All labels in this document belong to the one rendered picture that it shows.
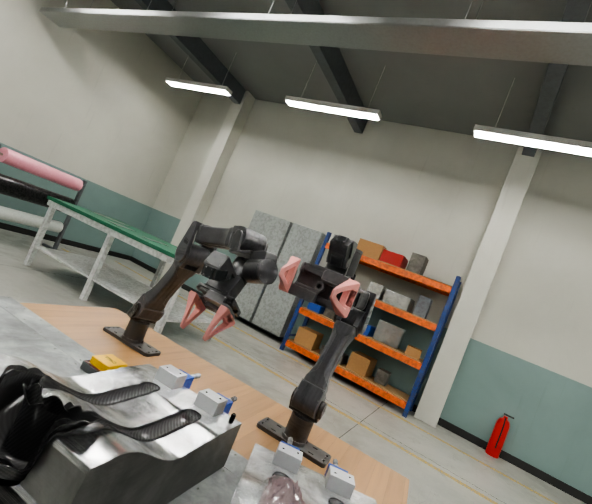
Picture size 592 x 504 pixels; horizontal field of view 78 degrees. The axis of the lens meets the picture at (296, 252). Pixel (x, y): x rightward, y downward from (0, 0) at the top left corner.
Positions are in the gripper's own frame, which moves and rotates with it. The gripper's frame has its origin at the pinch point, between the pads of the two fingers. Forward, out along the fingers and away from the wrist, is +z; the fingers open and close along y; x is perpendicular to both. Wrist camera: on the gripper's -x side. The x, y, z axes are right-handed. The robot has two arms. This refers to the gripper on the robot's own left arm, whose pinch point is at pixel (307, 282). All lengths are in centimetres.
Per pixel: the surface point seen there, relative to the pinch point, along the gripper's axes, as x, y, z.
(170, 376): 28.8, -22.2, -7.0
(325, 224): -88, -201, -560
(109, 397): 31.7, -24.0, 5.6
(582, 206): -224, 146, -532
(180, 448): 31.3, -7.0, 6.1
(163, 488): 35.7, -5.6, 9.0
